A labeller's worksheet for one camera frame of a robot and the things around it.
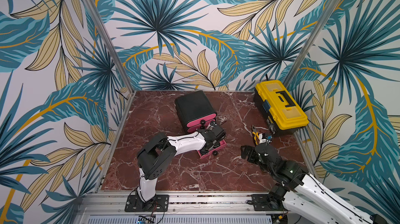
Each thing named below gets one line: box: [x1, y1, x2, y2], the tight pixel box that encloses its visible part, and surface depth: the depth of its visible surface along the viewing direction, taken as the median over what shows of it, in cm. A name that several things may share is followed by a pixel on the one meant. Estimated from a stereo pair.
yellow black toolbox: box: [253, 79, 310, 136], surface depth 93 cm
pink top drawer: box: [186, 113, 217, 128], surface depth 87 cm
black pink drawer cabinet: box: [174, 90, 218, 133], surface depth 90 cm
